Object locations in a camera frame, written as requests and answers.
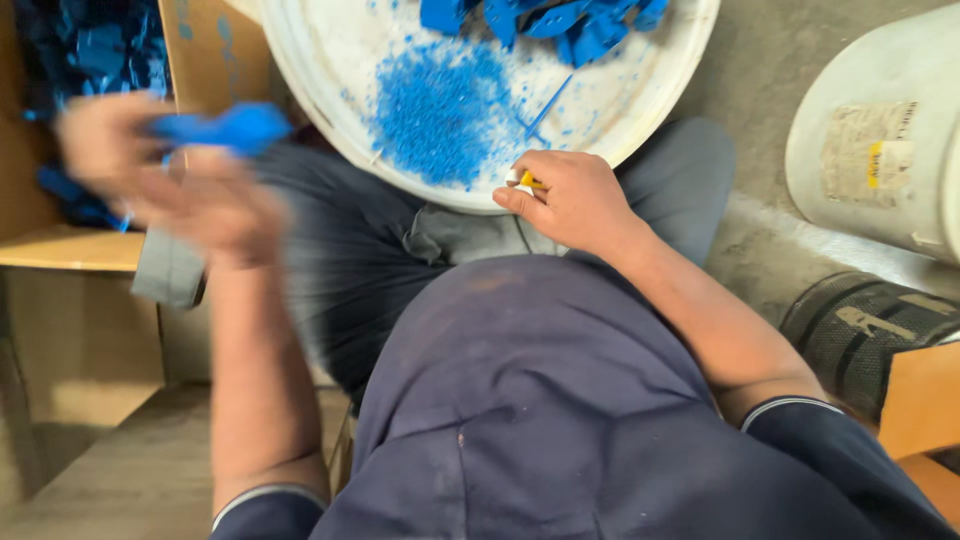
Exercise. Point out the person's left hand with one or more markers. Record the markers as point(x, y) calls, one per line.
point(161, 196)

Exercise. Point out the person's right hand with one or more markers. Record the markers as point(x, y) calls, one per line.
point(574, 199)

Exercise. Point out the person's left fingers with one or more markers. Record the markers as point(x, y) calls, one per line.
point(97, 146)

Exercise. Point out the blue plastic part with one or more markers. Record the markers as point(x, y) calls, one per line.
point(225, 129)

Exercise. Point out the yellow white utility knife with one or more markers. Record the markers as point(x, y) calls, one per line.
point(526, 180)

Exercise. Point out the cardboard box of blue parts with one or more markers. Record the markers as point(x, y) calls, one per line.
point(82, 135)

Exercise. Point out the pile of blue plastic shavings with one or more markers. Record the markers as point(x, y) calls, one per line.
point(442, 112)

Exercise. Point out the white plastic basin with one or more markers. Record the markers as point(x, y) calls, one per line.
point(480, 97)

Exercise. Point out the thin blue plastic strip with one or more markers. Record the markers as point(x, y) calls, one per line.
point(549, 106)

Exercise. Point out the heap of blue plastic parts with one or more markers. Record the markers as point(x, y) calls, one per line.
point(540, 26)

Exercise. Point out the white plastic bucket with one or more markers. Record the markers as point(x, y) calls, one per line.
point(881, 135)

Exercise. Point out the black woven sack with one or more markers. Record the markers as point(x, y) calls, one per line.
point(862, 334)

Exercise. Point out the orange wooden stool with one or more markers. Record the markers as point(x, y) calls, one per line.
point(924, 420)

